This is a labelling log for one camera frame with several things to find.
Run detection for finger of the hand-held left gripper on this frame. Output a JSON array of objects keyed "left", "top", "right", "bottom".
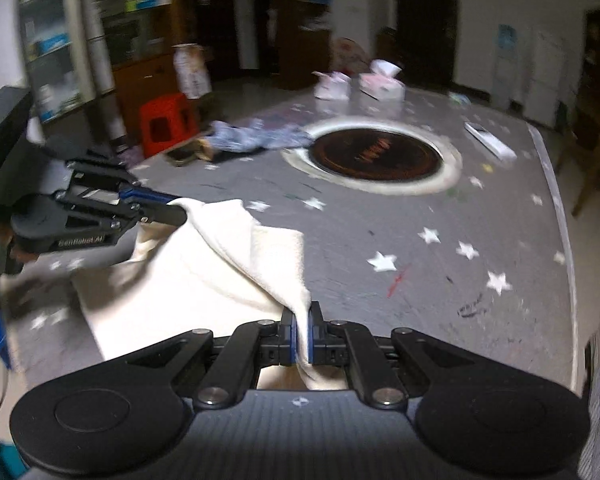
[
  {"left": 65, "top": 158, "right": 177, "bottom": 206},
  {"left": 54, "top": 187, "right": 189, "bottom": 235}
]

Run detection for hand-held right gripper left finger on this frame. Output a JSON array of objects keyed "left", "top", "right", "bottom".
[{"left": 125, "top": 306, "right": 299, "bottom": 409}]

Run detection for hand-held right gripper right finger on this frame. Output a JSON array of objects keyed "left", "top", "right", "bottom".
[{"left": 307, "top": 302, "right": 482, "bottom": 409}]

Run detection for cream white towel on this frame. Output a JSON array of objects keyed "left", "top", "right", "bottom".
[{"left": 0, "top": 198, "right": 314, "bottom": 392}]

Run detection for brown slipper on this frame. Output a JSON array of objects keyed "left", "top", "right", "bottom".
[{"left": 164, "top": 139, "right": 217, "bottom": 167}]

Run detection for red plastic stool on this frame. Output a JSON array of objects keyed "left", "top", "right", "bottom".
[{"left": 138, "top": 92, "right": 201, "bottom": 159}]

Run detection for blue patterned garment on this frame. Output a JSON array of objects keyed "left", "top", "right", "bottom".
[{"left": 200, "top": 118, "right": 314, "bottom": 154}]

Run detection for white printed bag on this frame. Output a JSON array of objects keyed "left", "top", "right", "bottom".
[{"left": 172, "top": 43, "right": 212, "bottom": 100}]

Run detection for grey star-print tablecloth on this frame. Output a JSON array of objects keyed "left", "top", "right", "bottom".
[{"left": 5, "top": 85, "right": 581, "bottom": 396}]

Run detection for wooden glass-door cabinet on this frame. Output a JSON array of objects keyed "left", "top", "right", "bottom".
[{"left": 10, "top": 0, "right": 181, "bottom": 141}]

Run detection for round black induction cooker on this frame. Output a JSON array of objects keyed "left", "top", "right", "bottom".
[{"left": 282, "top": 115, "right": 464, "bottom": 196}]

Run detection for pink white tissue box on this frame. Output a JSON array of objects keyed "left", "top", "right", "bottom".
[
  {"left": 358, "top": 59, "right": 406, "bottom": 102},
  {"left": 313, "top": 70, "right": 352, "bottom": 102}
]

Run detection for white remote control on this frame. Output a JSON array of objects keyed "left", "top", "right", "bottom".
[{"left": 463, "top": 122, "right": 519, "bottom": 162}]

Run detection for wooden chair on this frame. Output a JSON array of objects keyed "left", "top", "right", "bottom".
[{"left": 555, "top": 109, "right": 600, "bottom": 219}]

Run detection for white water dispenser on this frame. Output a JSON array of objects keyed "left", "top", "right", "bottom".
[{"left": 492, "top": 24, "right": 532, "bottom": 112}]

